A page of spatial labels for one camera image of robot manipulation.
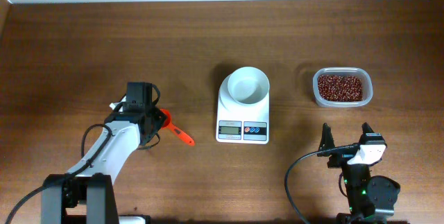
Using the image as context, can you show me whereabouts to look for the red beans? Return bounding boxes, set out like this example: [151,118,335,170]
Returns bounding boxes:
[317,75,363,102]

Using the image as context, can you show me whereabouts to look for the left black cable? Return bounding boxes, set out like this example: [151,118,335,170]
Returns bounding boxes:
[3,83,162,224]

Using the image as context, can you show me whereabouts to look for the clear plastic container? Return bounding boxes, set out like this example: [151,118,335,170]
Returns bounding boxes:
[312,67,373,107]

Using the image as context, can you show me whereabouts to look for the right black cable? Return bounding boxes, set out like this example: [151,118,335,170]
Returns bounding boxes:
[284,143,361,224]

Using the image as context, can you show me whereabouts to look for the black cable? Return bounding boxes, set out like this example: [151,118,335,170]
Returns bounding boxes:
[3,83,162,224]
[284,143,361,224]

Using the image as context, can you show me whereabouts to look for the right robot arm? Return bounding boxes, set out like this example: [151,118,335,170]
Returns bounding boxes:
[318,123,400,223]

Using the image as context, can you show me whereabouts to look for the orange measuring scoop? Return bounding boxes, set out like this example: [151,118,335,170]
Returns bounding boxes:
[161,109,195,146]

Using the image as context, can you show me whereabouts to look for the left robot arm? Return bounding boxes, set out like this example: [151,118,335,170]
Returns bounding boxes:
[41,82,166,224]

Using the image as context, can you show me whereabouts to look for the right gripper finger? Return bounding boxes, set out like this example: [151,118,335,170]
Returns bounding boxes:
[318,123,335,151]
[359,122,384,145]

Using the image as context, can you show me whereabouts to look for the white digital kitchen scale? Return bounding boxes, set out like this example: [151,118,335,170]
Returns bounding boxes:
[216,75,270,144]

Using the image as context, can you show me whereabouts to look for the white round bowl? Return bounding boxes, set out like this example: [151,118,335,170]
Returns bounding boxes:
[228,67,270,105]

